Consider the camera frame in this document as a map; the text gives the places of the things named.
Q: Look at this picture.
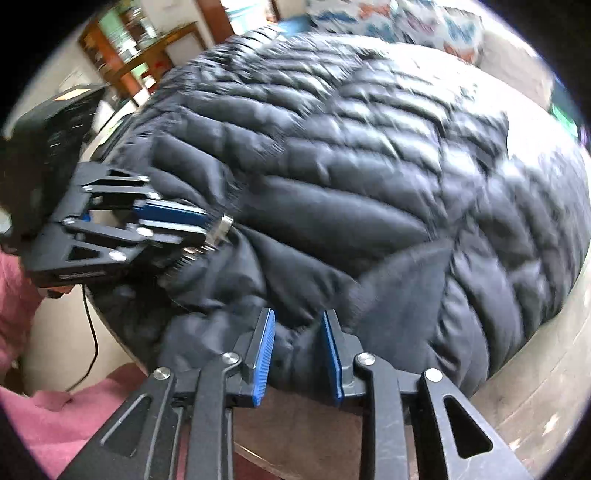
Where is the white pillow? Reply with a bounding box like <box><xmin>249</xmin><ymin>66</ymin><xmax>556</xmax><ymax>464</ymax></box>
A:
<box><xmin>480</xmin><ymin>32</ymin><xmax>555</xmax><ymax>110</ymax></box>

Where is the person's pink clothing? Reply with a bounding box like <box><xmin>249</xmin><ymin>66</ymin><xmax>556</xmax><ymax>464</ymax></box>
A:
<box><xmin>0</xmin><ymin>362</ymin><xmax>259</xmax><ymax>480</ymax></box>

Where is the wooden table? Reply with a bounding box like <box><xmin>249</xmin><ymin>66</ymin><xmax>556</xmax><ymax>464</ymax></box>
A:
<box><xmin>78</xmin><ymin>21</ymin><xmax>213</xmax><ymax>108</ymax></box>

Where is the person's left forearm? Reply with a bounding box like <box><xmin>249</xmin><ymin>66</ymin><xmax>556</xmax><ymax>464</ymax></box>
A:
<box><xmin>0</xmin><ymin>251</ymin><xmax>47</xmax><ymax>384</ymax></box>

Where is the black puffer jacket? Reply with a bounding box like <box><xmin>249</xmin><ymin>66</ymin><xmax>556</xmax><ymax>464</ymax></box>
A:
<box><xmin>90</xmin><ymin>21</ymin><xmax>591</xmax><ymax>407</ymax></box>

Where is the butterfly print pillow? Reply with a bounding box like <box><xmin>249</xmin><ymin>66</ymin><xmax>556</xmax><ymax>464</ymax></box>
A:
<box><xmin>307</xmin><ymin>0</ymin><xmax>403</xmax><ymax>43</ymax></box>
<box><xmin>401</xmin><ymin>0</ymin><xmax>485</xmax><ymax>62</ymax></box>

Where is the black cable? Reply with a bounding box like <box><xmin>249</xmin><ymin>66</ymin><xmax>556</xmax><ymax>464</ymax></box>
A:
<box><xmin>67</xmin><ymin>284</ymin><xmax>100</xmax><ymax>393</ymax></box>

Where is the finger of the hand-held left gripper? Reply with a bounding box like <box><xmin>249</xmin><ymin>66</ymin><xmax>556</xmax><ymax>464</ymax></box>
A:
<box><xmin>69</xmin><ymin>162</ymin><xmax>211</xmax><ymax>232</ymax></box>
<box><xmin>25</xmin><ymin>217</ymin><xmax>185</xmax><ymax>291</ymax></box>

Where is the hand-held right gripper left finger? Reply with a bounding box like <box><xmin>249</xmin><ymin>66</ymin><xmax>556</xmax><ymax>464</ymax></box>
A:
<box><xmin>58</xmin><ymin>307</ymin><xmax>277</xmax><ymax>480</ymax></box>

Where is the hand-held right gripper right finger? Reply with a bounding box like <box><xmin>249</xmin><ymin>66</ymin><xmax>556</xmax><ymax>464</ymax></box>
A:
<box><xmin>322</xmin><ymin>309</ymin><xmax>534</xmax><ymax>480</ymax></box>

